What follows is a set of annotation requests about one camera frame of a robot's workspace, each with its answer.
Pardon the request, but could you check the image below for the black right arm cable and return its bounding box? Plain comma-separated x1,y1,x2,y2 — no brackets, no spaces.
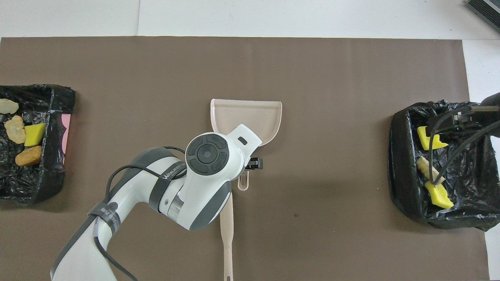
428,105,500,185

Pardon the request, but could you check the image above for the orange croissant toy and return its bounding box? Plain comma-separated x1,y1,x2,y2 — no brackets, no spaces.
5,116,27,144

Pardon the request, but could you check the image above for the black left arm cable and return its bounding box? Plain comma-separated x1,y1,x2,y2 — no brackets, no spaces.
93,146,186,281

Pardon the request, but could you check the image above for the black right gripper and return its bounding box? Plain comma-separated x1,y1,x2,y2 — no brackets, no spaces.
427,105,500,136

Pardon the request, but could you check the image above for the brown bread nugget toy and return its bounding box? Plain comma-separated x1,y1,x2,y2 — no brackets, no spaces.
15,146,43,167

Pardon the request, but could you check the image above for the black bagged pink bin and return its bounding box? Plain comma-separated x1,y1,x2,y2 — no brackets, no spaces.
0,84,76,206

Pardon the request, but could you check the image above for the notched yellow sponge piece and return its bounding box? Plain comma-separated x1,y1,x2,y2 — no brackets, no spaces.
417,125,449,151

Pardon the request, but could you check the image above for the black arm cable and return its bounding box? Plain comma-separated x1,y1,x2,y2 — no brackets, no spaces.
428,105,500,185
93,146,186,281

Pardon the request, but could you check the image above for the beige plastic dustpan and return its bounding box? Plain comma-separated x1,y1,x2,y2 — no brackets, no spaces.
211,98,283,191

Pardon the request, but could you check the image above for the brown table mat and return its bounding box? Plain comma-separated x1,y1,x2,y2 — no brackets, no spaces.
0,37,489,281

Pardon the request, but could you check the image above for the green and yellow sponge piece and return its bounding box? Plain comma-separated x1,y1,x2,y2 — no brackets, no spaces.
425,181,454,209

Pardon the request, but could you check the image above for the beige hand brush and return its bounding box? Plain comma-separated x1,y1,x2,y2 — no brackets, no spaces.
220,191,235,281

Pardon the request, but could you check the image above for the yellow sponge wedge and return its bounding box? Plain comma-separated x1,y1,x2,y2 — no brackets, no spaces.
24,123,46,147

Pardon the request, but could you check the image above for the grey ribbed device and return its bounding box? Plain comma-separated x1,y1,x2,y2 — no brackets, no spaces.
467,0,500,34

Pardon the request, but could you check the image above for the striped beige croissant toy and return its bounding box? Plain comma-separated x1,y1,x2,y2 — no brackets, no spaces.
0,98,19,115

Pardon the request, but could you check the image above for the beige foam chunk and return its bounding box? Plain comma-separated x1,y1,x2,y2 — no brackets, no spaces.
416,156,446,186

